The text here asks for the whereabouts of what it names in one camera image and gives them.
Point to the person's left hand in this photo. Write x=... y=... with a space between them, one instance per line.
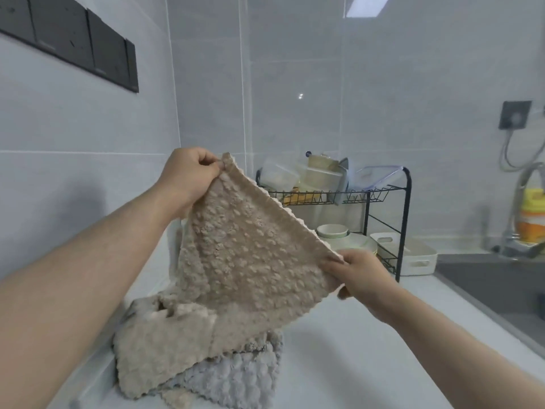
x=189 y=178

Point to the person's right hand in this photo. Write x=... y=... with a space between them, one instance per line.
x=366 y=281

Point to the beige checked towel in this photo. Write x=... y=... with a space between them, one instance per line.
x=255 y=259

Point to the pile of fluffy cloths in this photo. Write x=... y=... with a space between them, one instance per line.
x=162 y=357

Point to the person's right forearm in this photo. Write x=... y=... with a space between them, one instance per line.
x=468 y=362

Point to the person's left forearm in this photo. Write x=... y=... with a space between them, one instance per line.
x=76 y=293

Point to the small white bowl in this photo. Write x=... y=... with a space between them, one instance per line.
x=333 y=230
x=336 y=242

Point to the white plastic basket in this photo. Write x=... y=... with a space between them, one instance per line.
x=417 y=259

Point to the clear plastic food container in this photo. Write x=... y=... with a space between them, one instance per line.
x=279 y=174

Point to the grey plastic lid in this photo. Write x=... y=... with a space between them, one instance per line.
x=344 y=178

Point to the blue rimmed container lid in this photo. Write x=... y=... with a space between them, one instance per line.
x=377 y=176

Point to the yellow dish cloth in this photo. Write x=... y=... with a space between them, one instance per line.
x=298 y=198

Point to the large clear food container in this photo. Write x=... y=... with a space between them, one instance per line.
x=321 y=178

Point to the grey kitchen sink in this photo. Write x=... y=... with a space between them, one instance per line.
x=489 y=285

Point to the tan lid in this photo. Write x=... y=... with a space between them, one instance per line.
x=321 y=161

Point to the chrome faucet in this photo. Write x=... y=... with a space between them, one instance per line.
x=517 y=208

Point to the yellow detergent bottle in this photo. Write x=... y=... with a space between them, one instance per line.
x=532 y=217

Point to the narrow black switch panel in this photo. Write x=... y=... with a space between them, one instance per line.
x=132 y=65

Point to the black wall socket with plug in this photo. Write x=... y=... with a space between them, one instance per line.
x=515 y=114

